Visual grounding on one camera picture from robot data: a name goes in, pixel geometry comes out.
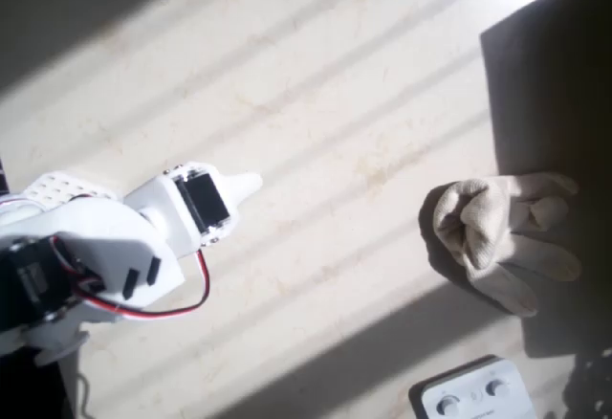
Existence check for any black textured fabric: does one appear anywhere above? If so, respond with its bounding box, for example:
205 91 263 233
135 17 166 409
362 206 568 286
562 349 612 419

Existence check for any red white black servo cable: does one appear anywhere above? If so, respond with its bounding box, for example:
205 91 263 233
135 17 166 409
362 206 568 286
50 234 212 320

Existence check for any white device with two knobs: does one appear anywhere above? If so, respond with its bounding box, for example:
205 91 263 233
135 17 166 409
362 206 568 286
408 354 539 419

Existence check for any white knitted glove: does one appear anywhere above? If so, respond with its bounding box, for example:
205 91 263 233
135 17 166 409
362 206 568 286
431 172 583 319

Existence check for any thin dark cable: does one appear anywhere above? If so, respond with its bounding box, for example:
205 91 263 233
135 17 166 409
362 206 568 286
76 370 95 419

